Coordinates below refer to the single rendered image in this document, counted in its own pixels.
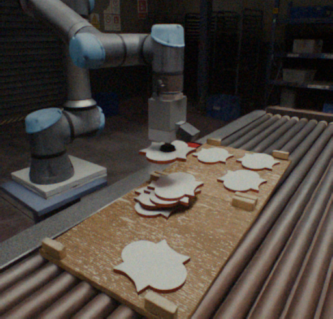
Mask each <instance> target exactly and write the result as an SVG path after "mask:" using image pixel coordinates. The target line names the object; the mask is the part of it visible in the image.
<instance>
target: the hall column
mask: <svg viewBox="0 0 333 319"><path fill-rule="evenodd" d="M211 11H212V0H200V29H199V49H198V84H197V87H198V98H197V109H196V110H194V108H193V110H192V111H189V113H193V114H200V115H203V114H205V113H206V98H207V93H208V79H209V52H210V39H211Z"/></svg>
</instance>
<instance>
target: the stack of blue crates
mask: <svg viewBox="0 0 333 319"><path fill-rule="evenodd" d="M118 98H119V97H118V93H116V92H108V91H106V92H99V93H95V100H96V103H97V106H99V107H100V108H101V109H102V111H103V112H102V113H103V114H104V117H110V116H115V115H119V114H120V112H119V106H118V103H119V100H118Z"/></svg>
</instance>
